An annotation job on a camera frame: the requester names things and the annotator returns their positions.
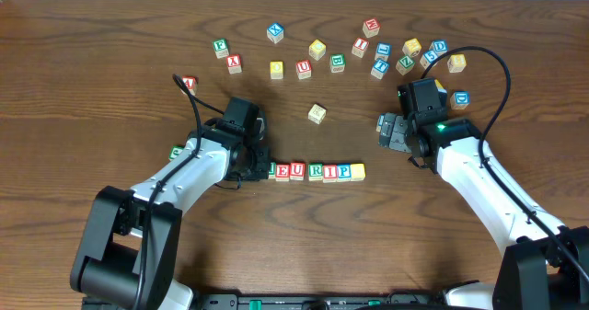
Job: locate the red A block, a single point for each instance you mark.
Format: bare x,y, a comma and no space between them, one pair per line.
191,83

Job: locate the blue X block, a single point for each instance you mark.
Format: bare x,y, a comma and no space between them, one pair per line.
275,33

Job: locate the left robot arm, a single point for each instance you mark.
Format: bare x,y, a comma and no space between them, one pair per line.
127,254

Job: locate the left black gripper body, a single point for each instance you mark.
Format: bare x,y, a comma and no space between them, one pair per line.
259,164

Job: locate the blue 5 block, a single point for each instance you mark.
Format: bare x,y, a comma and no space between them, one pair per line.
428,58

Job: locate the blue P block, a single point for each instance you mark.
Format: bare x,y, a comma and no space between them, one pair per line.
344,173

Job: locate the yellow block centre left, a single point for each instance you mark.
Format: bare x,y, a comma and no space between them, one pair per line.
276,70

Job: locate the red H block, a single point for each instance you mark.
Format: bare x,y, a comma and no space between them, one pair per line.
371,27

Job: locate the green J block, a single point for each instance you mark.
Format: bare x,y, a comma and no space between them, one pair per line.
175,152

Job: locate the blue d block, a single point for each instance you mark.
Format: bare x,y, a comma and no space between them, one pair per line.
459,100
439,47

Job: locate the plain K block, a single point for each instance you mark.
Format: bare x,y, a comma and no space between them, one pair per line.
317,114

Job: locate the green N block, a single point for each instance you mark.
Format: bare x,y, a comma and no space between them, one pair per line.
272,171

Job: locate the green F block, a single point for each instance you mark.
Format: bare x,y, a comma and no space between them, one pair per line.
221,49

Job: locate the yellow block top right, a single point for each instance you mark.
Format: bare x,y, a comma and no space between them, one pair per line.
412,47

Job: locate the blue L block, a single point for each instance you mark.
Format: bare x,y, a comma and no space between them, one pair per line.
382,51

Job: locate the yellow S block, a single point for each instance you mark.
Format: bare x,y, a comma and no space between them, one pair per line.
358,172

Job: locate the yellow block top centre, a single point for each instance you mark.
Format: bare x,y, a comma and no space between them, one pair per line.
317,49

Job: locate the red E block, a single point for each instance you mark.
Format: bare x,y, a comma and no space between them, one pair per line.
282,172

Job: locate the yellow K block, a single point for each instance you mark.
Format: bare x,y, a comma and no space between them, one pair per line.
439,86

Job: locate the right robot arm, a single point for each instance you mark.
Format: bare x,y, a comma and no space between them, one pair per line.
544,262

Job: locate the yellow B block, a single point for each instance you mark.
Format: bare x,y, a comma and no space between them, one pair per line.
456,63

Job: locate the blue T block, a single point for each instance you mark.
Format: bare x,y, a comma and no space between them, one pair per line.
379,69

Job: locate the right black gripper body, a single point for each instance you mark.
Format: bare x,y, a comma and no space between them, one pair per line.
398,132

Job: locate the blue D block upper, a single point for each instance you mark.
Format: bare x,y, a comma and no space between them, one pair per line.
439,47

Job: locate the blue D block lower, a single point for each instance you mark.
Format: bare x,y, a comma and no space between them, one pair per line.
459,100

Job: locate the green R block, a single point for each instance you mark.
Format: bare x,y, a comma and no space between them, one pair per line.
315,172

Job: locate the red i block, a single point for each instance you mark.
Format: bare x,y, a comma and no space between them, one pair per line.
330,173
360,47

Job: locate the blue 2 block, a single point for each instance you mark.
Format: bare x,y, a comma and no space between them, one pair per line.
379,123

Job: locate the red u block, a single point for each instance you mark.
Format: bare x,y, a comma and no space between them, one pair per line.
303,69
297,171

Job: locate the green B block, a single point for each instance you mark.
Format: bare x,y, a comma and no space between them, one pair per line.
337,63

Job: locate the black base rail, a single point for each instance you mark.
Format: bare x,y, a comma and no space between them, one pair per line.
235,302

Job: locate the green Z block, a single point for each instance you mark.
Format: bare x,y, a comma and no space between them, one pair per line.
405,64

